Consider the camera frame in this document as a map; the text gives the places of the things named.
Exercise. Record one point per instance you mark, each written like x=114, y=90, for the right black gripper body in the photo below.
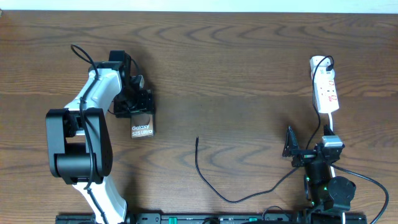
x=303, y=158

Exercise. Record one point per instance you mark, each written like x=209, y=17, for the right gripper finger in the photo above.
x=291, y=147
x=327, y=131

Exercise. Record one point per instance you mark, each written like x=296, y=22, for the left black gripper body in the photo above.
x=132, y=102

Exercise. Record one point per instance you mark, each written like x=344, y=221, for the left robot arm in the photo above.
x=78, y=141

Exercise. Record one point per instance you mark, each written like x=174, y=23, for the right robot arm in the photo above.
x=330, y=196

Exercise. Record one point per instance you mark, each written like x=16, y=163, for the white power strip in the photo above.
x=322, y=75

